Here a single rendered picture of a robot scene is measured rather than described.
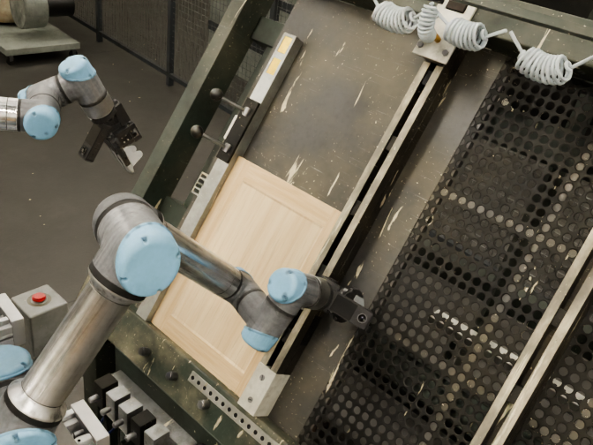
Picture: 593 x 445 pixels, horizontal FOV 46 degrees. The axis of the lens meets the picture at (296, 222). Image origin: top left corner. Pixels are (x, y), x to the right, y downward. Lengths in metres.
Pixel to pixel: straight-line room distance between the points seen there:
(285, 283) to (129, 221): 0.38
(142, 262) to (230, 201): 0.87
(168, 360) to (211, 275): 0.60
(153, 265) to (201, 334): 0.83
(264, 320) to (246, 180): 0.64
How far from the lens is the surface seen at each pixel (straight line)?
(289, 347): 1.78
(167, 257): 1.22
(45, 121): 1.66
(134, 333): 2.15
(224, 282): 1.52
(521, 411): 1.56
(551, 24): 1.54
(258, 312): 1.50
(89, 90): 1.79
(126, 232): 1.21
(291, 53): 2.09
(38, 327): 2.17
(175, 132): 2.22
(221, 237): 2.04
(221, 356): 1.97
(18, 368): 1.47
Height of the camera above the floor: 2.24
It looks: 30 degrees down
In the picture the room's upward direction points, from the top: 8 degrees clockwise
